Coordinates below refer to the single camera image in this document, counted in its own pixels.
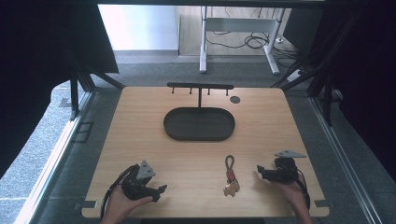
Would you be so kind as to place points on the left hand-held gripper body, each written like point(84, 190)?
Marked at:
point(137, 185)

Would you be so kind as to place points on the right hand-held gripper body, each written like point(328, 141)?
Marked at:
point(285, 171)

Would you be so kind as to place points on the person's right hand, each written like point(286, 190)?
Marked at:
point(292, 194)

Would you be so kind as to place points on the person's left hand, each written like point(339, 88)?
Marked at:
point(120, 203)

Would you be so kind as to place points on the grey round table disc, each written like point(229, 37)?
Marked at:
point(234, 100)

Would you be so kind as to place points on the black key holder stand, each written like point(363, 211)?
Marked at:
point(199, 124)

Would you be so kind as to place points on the floor outlet cover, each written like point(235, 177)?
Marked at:
point(82, 132)

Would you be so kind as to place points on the black metal stand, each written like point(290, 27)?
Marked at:
point(74, 93)
point(327, 93)

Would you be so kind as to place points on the white power strip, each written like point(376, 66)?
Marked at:
point(294, 75)

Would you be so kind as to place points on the black curtain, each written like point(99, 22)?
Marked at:
point(367, 77)
point(37, 68)

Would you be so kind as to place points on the white desk frame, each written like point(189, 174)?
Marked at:
point(239, 24)

